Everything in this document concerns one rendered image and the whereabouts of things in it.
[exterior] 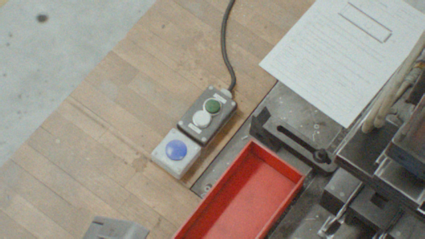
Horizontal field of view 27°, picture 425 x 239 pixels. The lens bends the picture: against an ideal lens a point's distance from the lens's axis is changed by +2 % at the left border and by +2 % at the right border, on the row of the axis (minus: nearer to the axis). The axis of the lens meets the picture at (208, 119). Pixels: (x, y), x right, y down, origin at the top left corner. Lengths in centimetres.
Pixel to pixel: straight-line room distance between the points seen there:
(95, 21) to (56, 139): 119
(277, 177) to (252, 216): 9
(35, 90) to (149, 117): 109
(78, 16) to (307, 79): 126
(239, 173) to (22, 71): 127
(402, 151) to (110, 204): 58
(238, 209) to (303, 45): 37
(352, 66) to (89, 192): 56
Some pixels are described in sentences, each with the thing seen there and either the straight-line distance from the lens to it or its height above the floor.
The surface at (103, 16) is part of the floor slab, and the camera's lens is 281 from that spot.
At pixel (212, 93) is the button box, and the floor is 93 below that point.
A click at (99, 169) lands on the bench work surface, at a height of 90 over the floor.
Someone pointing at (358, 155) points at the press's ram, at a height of 114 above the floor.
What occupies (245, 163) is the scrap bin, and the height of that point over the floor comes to 91.
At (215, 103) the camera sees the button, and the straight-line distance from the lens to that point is 162.
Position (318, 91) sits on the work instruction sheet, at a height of 90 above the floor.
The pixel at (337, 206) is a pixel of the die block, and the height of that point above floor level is 95.
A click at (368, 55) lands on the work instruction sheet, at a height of 90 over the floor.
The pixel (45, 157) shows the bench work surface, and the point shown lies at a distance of 164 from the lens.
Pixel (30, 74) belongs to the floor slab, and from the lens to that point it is 274.
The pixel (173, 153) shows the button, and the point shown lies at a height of 94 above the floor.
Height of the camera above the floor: 241
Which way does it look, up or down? 66 degrees down
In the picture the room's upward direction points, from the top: 4 degrees clockwise
